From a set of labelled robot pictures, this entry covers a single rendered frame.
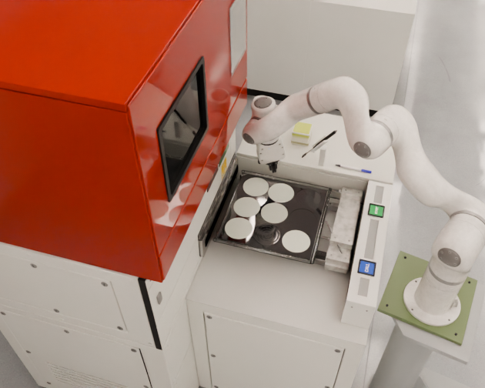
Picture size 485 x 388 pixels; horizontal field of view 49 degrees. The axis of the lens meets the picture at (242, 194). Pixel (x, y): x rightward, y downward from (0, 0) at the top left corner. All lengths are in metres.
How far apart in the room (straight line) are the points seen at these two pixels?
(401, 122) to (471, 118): 2.55
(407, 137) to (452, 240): 0.32
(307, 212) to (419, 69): 2.68
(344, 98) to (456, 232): 0.49
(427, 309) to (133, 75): 1.26
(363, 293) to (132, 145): 0.98
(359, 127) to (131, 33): 0.68
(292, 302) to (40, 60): 1.15
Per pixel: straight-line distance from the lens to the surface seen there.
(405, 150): 1.62
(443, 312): 1.92
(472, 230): 1.63
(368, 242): 1.89
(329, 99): 1.60
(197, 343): 2.17
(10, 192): 1.42
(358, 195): 2.10
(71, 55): 1.18
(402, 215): 3.31
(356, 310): 1.78
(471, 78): 4.56
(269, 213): 2.01
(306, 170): 2.11
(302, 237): 1.94
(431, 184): 1.60
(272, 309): 1.86
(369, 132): 1.52
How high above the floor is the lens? 2.42
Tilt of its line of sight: 47 degrees down
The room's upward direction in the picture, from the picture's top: straight up
